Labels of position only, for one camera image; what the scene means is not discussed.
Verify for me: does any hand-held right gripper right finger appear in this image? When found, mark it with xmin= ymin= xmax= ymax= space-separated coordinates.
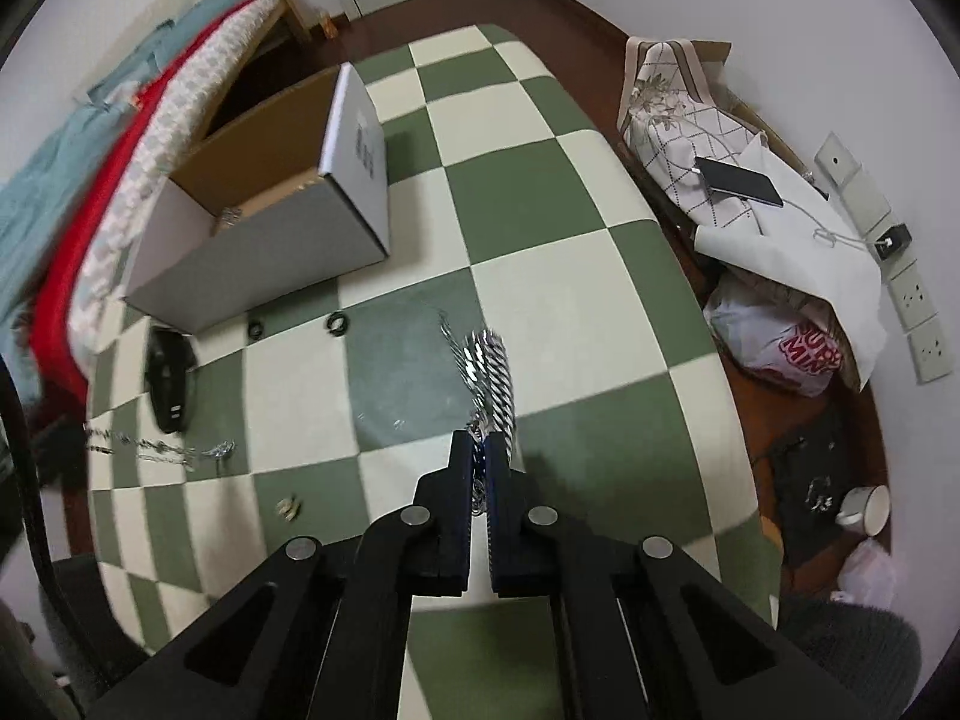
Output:
xmin=484 ymin=431 xmax=890 ymax=720

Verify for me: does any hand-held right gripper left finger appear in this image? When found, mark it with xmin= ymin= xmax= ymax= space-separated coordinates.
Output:
xmin=86 ymin=429 xmax=476 ymax=720

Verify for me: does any silver chain necklace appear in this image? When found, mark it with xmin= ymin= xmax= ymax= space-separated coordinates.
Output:
xmin=433 ymin=309 xmax=518 ymax=466

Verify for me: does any cardboard box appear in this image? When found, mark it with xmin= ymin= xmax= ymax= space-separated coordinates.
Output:
xmin=122 ymin=62 xmax=392 ymax=334

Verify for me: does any green checkered tablecloth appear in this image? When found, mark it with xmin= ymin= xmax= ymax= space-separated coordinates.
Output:
xmin=88 ymin=22 xmax=783 ymax=720

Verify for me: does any white plastic bag red print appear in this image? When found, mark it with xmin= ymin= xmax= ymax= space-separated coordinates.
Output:
xmin=705 ymin=270 xmax=852 ymax=398

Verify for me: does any black oval device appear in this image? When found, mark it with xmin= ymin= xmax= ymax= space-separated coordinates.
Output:
xmin=145 ymin=325 xmax=197 ymax=434

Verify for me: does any black cloth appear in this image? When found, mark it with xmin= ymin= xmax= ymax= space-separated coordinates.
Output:
xmin=769 ymin=405 xmax=863 ymax=567

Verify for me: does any white mug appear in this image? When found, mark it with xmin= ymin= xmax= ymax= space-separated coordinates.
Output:
xmin=835 ymin=485 xmax=892 ymax=533

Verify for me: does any black smartphone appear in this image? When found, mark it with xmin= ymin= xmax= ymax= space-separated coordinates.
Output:
xmin=694 ymin=156 xmax=785 ymax=209

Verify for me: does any crumpled white plastic bag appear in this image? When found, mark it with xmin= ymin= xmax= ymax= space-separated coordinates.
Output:
xmin=829 ymin=538 xmax=898 ymax=608

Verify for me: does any grey chair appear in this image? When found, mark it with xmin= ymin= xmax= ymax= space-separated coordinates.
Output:
xmin=37 ymin=555 xmax=922 ymax=720

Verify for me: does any white patterned quilt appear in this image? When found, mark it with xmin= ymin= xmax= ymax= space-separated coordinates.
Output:
xmin=66 ymin=0 xmax=287 ymax=353

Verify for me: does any red blanket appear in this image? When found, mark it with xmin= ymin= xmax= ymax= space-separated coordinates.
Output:
xmin=30 ymin=0 xmax=265 ymax=402

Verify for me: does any black charger plug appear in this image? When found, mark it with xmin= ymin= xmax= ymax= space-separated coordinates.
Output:
xmin=874 ymin=223 xmax=914 ymax=259

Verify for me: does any stack of folded blankets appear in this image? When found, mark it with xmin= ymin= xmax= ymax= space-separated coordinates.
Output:
xmin=0 ymin=0 xmax=290 ymax=400

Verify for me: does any silver chain bracelet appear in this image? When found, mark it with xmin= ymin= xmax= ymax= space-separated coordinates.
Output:
xmin=81 ymin=424 xmax=237 ymax=472

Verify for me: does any white charging cable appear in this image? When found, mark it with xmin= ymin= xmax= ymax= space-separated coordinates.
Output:
xmin=660 ymin=86 xmax=886 ymax=247

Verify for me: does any wall socket strip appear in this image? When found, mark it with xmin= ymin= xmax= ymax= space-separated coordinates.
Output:
xmin=814 ymin=132 xmax=955 ymax=383

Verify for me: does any wooden bed frame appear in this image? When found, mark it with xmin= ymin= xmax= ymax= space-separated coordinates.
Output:
xmin=199 ymin=0 xmax=314 ymax=143

